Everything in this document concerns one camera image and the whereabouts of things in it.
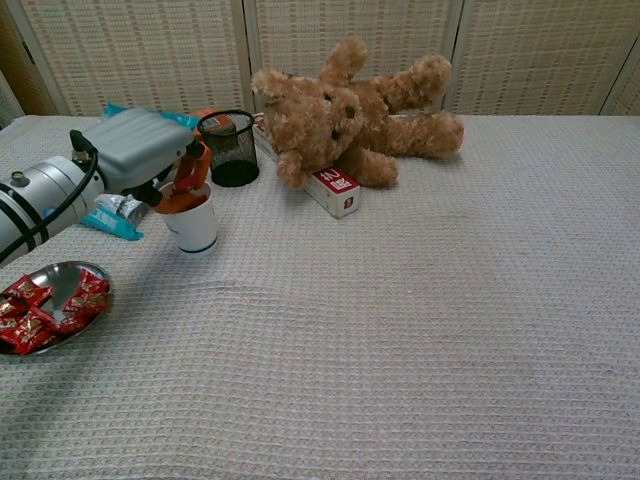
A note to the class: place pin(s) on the orange cardboard box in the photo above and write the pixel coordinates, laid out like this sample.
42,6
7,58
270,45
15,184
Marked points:
207,111

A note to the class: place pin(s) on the black mesh pen holder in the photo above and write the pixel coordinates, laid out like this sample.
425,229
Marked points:
240,155

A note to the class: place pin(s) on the beige waffle tablecloth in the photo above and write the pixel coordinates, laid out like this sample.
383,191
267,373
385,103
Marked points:
400,325

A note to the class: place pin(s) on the round steel plate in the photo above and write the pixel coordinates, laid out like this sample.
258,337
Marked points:
60,277

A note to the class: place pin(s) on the woven bamboo screen panel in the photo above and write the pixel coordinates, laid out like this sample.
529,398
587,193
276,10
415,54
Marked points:
300,30
540,55
627,95
140,55

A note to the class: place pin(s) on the brown teddy bear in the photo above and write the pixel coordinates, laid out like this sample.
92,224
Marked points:
310,125

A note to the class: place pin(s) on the long red white box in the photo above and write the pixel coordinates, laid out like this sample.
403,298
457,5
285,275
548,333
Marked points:
340,192

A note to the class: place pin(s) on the white paper cup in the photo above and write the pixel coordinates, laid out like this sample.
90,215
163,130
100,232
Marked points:
195,230

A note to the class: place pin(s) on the teal silver snack bag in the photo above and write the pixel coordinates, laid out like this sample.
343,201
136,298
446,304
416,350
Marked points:
107,222

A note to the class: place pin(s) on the brown backed screen panel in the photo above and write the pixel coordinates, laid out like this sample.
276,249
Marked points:
20,70

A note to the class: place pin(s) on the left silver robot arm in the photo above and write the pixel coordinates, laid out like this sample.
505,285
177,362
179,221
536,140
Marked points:
35,190

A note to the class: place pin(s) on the red wrapped candy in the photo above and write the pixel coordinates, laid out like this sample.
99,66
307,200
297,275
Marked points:
30,327
85,302
25,290
92,285
72,325
7,307

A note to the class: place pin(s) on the left robot hand grey orange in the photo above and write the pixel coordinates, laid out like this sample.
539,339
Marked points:
140,145

